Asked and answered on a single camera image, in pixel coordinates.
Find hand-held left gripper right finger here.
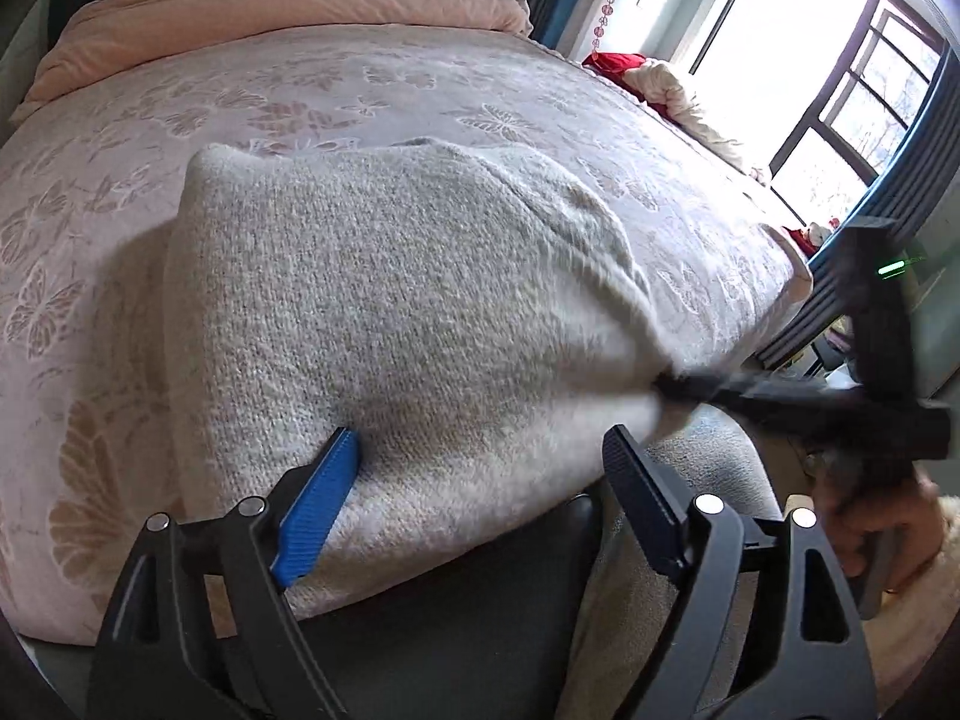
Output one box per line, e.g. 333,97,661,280
601,424,878,720

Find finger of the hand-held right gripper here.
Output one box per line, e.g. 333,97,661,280
655,369,863,430

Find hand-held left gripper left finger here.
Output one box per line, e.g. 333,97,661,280
88,426,362,720

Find cream knit sweater black hearts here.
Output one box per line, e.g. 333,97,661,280
161,136,676,620

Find person's right forearm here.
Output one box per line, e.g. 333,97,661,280
862,493,960,702

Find person's right hand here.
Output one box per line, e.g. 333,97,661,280
812,461,947,595

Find cream cloth by window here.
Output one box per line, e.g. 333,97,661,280
624,58,772,185

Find window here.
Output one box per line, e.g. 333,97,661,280
686,0,947,207

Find red cloth by window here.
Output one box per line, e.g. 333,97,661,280
583,51,655,83

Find bed with pink floral sheet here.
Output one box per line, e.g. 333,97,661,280
0,21,815,650

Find pink duvet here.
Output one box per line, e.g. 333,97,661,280
10,0,535,125

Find dark leather bed frame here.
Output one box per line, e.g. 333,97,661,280
22,493,612,720

